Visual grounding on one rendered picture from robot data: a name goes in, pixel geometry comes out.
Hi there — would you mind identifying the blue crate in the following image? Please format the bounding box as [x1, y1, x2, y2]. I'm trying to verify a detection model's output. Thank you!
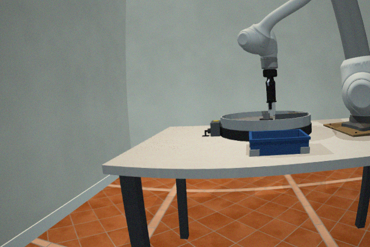
[249, 129, 311, 157]

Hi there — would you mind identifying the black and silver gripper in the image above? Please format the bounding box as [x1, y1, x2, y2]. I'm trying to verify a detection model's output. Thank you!
[263, 69, 277, 116]

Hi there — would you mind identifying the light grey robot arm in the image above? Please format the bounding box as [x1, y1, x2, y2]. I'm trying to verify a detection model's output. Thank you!
[237, 0, 370, 131]

